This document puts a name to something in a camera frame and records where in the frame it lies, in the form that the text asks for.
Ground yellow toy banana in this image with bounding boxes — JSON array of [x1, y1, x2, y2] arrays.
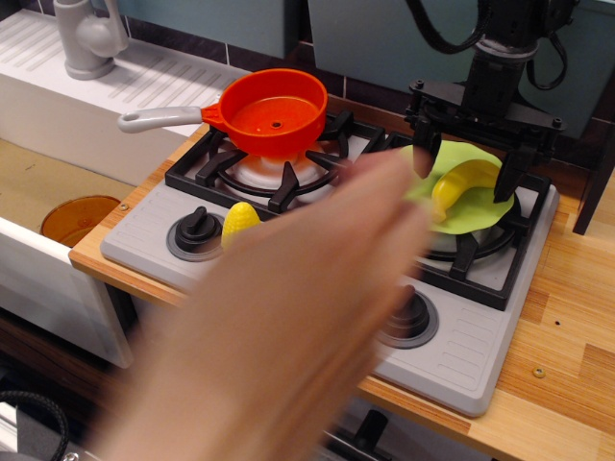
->
[[431, 159, 501, 223]]

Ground orange toy pot grey handle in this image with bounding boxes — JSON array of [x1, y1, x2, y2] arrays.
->
[[117, 68, 329, 159]]

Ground black braided cable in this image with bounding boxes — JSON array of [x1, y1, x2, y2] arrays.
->
[[0, 390, 69, 461]]

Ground yellow toy corn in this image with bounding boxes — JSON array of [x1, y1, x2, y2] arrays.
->
[[221, 202, 261, 250]]

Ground light green toy plate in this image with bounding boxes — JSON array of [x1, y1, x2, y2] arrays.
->
[[405, 140, 515, 235]]

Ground black left burner grate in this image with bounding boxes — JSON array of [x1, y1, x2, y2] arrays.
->
[[165, 110, 385, 220]]

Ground toy oven door black handle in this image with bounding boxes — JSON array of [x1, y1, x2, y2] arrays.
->
[[316, 409, 394, 461]]

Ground black right stove knob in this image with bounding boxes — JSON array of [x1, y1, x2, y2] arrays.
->
[[380, 284, 439, 350]]

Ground white toy sink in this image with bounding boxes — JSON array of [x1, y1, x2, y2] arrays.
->
[[1, 10, 241, 368]]

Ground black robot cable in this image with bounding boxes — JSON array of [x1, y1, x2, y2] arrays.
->
[[406, 0, 571, 91]]

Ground blurred human hand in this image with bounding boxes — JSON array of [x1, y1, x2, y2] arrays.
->
[[94, 148, 431, 460]]

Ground black stove knob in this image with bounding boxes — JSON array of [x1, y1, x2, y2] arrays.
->
[[380, 284, 439, 350], [166, 206, 224, 262]]

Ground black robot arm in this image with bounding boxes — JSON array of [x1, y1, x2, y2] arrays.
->
[[406, 1, 576, 203]]

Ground black left stove knob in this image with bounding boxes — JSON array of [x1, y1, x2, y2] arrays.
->
[[166, 206, 224, 262]]

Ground black right burner grate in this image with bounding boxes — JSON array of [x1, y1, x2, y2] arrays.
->
[[374, 132, 553, 312]]

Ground orange translucent cup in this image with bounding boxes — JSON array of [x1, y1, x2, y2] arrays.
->
[[40, 195, 120, 248]]

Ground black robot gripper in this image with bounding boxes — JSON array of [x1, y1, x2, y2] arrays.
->
[[406, 52, 566, 203]]

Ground black burner grate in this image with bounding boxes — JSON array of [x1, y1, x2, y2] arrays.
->
[[165, 110, 385, 220], [374, 132, 553, 312]]

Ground grey toy stove top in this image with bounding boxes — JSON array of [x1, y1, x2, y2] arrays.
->
[[99, 114, 561, 418]]

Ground grey toy faucet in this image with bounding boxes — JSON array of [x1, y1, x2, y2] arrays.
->
[[53, 0, 129, 81]]

